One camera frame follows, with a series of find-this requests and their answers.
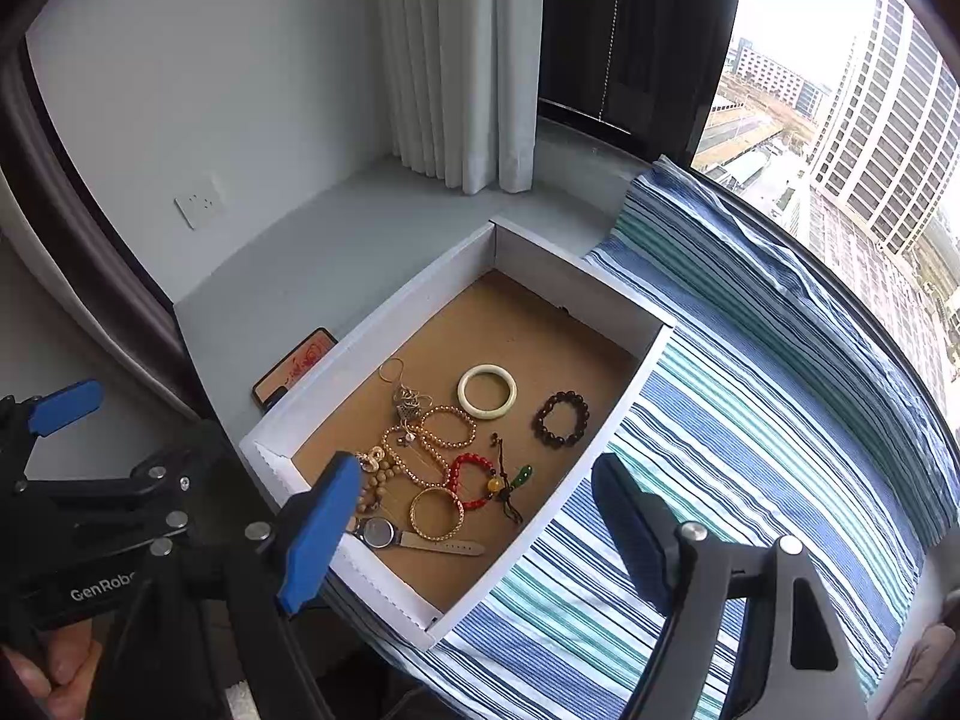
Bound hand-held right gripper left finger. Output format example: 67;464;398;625
90;451;365;720

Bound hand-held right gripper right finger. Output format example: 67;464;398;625
591;452;860;720

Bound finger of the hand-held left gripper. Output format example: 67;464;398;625
0;380;104;466
127;444;241;535

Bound wrist watch with tan strap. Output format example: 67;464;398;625
346;516;486;558

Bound light wooden bead bracelet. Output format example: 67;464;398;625
352;457;406;533

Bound gold bangle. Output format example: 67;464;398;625
409;486;467;540

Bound green pendant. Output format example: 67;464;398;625
491;431;535;526

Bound dark wooden bead bracelet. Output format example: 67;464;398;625
532;390;591;449

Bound red bead bracelet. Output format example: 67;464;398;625
448;452;511;511

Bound metal ring cage pendant necklace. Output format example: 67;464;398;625
379;358;436;428

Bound white cardboard box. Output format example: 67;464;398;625
238;216;676;652

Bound pale green jade bangle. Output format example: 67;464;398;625
457;364;518;419

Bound amber bead necklace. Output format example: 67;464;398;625
379;405;479;488

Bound person's left hand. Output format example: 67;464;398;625
0;619;102;720

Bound striped blue green cloth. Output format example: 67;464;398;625
322;154;960;720

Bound smartphone with red patterned case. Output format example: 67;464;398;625
253;327;340;412

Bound beige cloth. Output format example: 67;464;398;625
866;622;960;720

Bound low distant buildings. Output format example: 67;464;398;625
724;37;833;121

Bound high-rise building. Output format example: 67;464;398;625
808;0;960;256

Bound dark curtain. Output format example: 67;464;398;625
538;0;747;166

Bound white pleated curtain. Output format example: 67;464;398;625
373;0;547;196

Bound white wall socket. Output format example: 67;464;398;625
174;174;226;230

